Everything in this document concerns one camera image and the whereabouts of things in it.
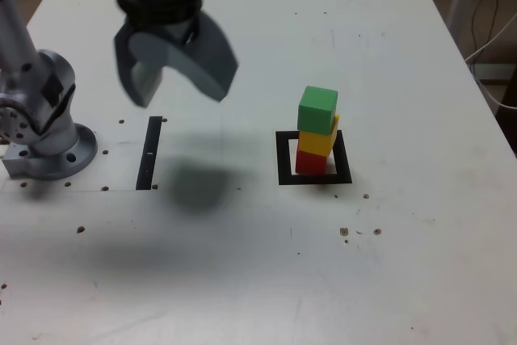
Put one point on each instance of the black tape square outline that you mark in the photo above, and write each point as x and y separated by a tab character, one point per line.
282	159

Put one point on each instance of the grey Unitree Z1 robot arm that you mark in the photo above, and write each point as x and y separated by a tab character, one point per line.
52	74

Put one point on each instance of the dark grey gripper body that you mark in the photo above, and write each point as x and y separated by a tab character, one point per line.
179	30

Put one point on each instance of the black tape strip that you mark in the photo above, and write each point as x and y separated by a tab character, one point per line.
147	167

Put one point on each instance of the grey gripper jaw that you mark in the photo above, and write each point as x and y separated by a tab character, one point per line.
202	66

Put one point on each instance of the green cube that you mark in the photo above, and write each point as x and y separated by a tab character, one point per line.
317	112

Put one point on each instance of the red cube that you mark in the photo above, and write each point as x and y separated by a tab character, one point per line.
309	163

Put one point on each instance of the yellow cube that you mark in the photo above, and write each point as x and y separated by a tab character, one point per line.
317	143

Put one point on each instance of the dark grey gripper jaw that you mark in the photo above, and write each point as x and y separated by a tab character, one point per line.
125	74

